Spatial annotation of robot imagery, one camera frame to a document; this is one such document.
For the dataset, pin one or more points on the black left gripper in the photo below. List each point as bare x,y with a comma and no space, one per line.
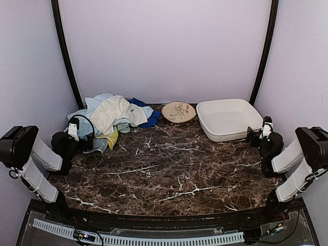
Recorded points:
84,147

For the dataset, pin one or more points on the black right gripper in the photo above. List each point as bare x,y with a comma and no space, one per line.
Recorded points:
251,133

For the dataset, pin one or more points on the cream white towel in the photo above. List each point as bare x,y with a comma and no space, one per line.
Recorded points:
105,111

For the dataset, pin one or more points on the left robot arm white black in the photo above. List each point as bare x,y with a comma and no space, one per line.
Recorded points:
28,157

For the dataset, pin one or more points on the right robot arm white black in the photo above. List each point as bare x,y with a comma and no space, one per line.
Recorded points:
308,152

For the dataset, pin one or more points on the white plastic basin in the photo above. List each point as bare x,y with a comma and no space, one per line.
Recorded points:
227,119

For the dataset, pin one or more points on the yellow patterned towel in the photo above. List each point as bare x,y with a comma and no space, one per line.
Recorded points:
110,138

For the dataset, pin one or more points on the light blue towel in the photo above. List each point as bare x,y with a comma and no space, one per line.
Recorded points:
86,127

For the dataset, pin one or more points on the pale green towel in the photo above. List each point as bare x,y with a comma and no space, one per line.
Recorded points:
123,128

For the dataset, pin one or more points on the beige floral plate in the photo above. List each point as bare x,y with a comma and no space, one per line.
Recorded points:
178,112

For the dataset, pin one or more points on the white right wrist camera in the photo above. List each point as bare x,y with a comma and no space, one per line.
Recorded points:
267,127

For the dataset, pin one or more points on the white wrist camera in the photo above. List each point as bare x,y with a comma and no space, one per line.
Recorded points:
267,127
73,130

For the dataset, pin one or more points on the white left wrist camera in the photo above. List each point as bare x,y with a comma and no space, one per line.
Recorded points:
73,130

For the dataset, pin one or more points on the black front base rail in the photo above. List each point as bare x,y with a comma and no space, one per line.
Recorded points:
83,219

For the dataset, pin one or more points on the white slotted cable duct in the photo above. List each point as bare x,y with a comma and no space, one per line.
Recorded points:
92,238

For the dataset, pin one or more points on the right black frame post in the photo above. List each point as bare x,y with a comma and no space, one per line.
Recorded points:
266,51

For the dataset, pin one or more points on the black frame post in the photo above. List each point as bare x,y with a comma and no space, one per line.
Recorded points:
65,52
266,51

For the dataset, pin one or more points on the left black frame post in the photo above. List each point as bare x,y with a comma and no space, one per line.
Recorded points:
65,52

